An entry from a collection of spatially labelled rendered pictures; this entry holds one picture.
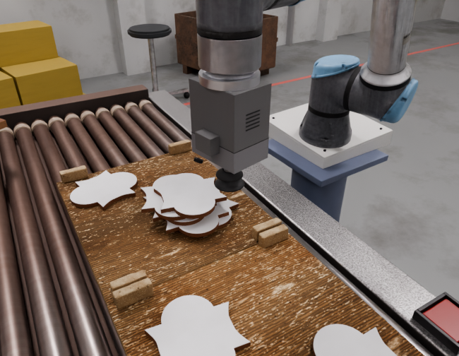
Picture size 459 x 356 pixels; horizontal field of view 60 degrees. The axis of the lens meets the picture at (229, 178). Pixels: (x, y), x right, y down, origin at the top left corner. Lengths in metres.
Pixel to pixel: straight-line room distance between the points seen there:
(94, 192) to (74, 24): 3.99
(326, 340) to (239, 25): 0.43
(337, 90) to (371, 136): 0.23
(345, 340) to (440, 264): 1.72
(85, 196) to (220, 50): 0.54
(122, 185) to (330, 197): 0.63
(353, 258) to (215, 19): 0.51
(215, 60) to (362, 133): 0.85
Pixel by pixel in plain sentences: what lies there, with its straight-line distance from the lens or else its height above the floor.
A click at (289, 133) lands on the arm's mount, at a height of 0.92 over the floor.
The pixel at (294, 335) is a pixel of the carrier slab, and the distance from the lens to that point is 0.62.
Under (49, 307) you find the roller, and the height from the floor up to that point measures 0.92.
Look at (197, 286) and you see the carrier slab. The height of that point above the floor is 0.94.
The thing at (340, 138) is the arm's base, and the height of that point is 0.94.
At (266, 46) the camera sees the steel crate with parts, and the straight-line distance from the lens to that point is 4.59.
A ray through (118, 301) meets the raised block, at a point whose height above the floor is 0.95.
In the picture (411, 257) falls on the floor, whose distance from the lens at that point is 2.28.
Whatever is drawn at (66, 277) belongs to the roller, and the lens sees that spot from 0.76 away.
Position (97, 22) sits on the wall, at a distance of 4.87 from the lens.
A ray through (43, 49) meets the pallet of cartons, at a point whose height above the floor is 0.51.
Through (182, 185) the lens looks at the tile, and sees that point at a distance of 0.82.
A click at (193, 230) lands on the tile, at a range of 0.74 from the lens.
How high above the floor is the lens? 1.43
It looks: 32 degrees down
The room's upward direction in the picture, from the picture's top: straight up
